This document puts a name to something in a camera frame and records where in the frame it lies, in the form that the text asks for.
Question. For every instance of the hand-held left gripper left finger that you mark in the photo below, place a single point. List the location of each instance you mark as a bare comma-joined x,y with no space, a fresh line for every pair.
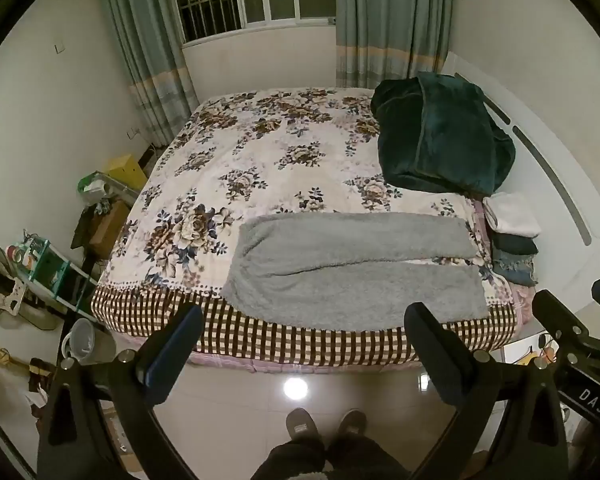
174,351

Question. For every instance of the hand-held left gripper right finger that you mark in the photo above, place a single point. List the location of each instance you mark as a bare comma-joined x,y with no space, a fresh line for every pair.
431,355

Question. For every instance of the grey fluffy pants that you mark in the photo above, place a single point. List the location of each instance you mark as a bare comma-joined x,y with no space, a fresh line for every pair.
330,280

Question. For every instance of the folded blue jeans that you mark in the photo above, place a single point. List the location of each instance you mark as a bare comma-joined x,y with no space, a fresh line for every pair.
515,267

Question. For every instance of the dark folded cloth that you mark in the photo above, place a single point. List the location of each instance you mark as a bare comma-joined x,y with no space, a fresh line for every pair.
515,245

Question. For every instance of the white mug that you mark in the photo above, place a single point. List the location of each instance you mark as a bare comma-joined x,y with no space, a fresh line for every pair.
87,342

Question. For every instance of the person's right slipper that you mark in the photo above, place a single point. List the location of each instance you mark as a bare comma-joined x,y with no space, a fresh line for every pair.
352,427

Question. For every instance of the person's slipper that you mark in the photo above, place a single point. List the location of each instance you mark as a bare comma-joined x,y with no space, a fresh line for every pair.
352,427
304,430

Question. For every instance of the white folded towel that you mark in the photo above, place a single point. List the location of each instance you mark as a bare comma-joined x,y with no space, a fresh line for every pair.
512,215

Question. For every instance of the person's right leg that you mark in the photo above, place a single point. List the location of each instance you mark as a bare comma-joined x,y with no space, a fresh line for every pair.
365,462

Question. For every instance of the person's leg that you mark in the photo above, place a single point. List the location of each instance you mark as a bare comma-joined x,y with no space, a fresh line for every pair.
365,462
292,462

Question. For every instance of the brown cardboard box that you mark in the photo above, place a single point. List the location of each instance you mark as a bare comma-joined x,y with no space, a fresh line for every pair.
107,227

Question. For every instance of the green shelf rack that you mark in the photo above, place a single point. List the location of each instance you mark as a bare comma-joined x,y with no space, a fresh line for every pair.
55,275

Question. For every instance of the person's left slipper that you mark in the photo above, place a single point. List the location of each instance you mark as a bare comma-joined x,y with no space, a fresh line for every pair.
304,430

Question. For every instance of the person's left leg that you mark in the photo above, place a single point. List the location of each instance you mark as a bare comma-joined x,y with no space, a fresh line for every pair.
292,462

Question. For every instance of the white bed headboard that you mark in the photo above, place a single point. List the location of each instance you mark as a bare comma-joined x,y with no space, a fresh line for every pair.
555,125

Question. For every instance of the green and white bag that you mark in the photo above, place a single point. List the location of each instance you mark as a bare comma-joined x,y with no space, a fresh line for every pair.
95,187

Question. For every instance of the yellow box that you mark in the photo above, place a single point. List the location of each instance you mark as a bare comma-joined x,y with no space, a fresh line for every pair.
126,172

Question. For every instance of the floral bedspread with checked border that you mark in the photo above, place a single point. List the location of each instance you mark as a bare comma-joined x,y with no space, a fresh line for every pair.
260,160

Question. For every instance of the dark green plush blanket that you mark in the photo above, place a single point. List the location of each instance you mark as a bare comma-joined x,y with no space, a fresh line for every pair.
440,135

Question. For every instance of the green striped curtain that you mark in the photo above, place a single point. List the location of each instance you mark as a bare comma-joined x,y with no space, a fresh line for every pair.
150,50
392,20

